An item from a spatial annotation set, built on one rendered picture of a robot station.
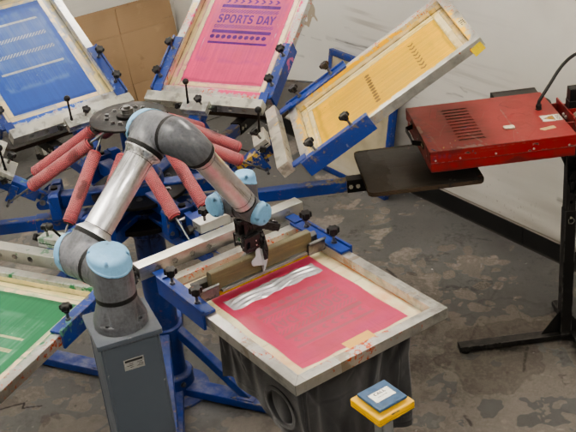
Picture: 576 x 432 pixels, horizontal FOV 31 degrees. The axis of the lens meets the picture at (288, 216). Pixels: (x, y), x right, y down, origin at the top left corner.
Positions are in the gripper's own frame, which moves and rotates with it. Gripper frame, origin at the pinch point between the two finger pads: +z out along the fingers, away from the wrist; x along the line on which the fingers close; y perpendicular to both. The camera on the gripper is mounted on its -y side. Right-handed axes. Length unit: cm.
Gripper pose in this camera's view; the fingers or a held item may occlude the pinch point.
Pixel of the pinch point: (261, 264)
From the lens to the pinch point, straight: 354.4
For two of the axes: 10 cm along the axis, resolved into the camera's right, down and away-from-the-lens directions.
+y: -8.1, 3.5, -4.8
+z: 1.0, 8.8, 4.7
